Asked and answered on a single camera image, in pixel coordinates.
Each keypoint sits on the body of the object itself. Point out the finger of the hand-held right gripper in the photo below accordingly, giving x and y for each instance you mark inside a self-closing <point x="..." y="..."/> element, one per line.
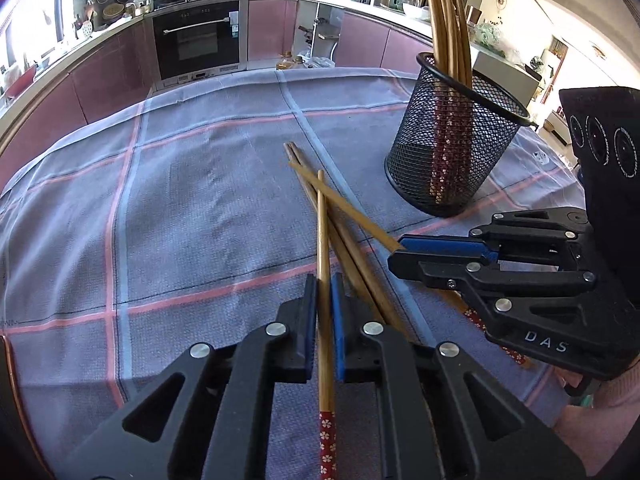
<point x="440" y="247"/>
<point x="450" y="272"/>

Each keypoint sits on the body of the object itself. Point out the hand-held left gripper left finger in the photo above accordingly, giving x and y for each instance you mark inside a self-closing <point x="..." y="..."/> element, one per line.
<point x="310" y="320"/>

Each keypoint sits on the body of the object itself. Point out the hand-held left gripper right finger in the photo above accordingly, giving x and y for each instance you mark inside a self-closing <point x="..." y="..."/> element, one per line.
<point x="338" y="330"/>

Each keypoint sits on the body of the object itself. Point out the black mesh utensil holder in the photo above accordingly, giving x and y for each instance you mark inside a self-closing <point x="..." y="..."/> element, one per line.
<point x="450" y="170"/>

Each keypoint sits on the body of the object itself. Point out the bunch of wooden chopsticks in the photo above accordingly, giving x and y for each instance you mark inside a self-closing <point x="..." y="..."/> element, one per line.
<point x="450" y="35"/>

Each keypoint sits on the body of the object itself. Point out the person's right forearm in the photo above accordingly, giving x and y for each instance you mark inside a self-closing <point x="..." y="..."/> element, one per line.
<point x="610" y="410"/>

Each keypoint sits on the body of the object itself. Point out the blue plaid tablecloth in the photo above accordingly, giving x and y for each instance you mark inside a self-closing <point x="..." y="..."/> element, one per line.
<point x="200" y="210"/>

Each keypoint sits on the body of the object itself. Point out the plastic bag of greens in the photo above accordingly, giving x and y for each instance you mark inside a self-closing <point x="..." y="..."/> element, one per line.
<point x="495" y="35"/>

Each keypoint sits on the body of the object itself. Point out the white plastic bag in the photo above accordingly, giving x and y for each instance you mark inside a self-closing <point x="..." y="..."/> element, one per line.
<point x="317" y="62"/>

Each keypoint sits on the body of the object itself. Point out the pink base cabinets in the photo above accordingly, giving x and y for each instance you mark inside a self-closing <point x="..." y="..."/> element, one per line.
<point x="100" y="80"/>
<point x="370" y="35"/>

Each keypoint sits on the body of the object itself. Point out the white bowl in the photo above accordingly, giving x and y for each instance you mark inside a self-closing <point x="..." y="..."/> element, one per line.
<point x="415" y="11"/>

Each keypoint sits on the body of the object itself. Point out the cooking oil bottle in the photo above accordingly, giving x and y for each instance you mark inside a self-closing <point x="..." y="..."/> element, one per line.
<point x="285" y="62"/>

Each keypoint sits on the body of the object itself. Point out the black built-in oven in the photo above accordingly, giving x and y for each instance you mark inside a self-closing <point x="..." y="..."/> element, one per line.
<point x="197" y="45"/>

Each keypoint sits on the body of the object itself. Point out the pink bowl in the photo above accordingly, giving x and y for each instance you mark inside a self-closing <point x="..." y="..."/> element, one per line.
<point x="22" y="80"/>

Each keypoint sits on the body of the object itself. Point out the large kitchen window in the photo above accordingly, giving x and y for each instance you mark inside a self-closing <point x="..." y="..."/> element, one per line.
<point x="30" y="20"/>

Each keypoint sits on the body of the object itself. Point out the round wall clock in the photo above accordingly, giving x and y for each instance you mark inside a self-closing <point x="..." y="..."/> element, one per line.
<point x="501" y="0"/>

